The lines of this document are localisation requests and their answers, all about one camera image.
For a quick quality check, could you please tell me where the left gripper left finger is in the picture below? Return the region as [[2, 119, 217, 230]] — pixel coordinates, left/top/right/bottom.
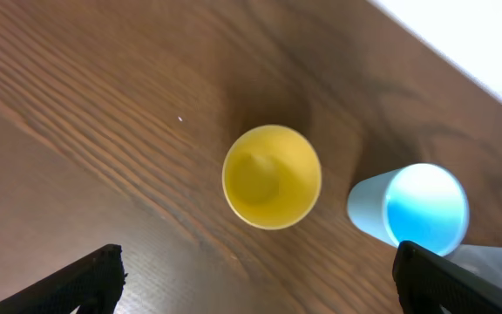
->
[[0, 244, 127, 314]]

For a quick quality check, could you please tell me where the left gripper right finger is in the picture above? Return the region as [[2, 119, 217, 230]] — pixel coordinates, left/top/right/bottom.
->
[[392, 241, 502, 314]]

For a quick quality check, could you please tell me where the blue plastic cup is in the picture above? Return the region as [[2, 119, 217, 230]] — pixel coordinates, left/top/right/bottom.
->
[[347, 163, 470, 256]]

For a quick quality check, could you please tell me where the yellow plastic cup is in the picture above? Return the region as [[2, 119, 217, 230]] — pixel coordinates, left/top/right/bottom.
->
[[221, 125, 322, 230]]

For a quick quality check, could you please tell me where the clear plastic storage container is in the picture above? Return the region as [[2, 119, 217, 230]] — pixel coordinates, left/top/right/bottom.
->
[[446, 245, 502, 289]]

